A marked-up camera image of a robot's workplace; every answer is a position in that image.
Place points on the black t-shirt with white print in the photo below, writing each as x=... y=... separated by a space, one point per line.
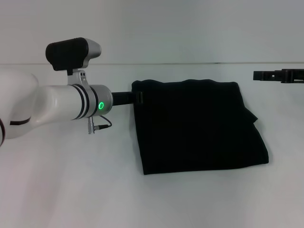
x=202 y=130

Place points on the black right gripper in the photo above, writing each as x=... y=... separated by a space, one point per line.
x=293 y=75

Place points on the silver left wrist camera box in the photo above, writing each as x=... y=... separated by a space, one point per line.
x=71 y=53

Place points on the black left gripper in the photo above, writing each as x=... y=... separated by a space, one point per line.
x=122 y=98

